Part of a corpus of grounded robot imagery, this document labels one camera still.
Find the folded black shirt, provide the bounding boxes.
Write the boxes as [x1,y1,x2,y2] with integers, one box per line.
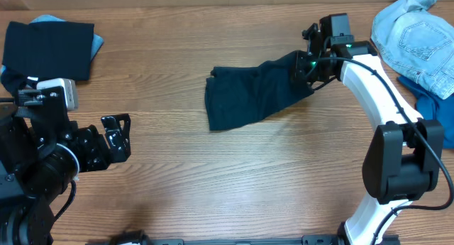
[1,21,95,82]

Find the folded light blue jeans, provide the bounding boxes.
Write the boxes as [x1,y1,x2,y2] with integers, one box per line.
[0,14,105,75]

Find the black t-shirt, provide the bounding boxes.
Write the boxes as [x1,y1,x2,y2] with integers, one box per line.
[204,50,314,131]

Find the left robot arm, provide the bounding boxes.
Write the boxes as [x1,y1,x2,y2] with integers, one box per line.
[1,87,131,244]

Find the black garment under stack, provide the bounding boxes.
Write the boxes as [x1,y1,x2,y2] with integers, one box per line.
[1,69,38,95]

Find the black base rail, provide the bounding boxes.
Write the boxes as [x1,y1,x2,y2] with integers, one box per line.
[87,231,349,245]

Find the dark blue garment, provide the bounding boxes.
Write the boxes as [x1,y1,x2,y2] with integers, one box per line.
[397,76,453,150]

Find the crumpled light denim jeans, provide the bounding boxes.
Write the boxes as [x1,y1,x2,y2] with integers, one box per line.
[371,0,453,99]

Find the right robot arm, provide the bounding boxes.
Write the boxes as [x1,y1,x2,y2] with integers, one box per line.
[289,13,453,244]

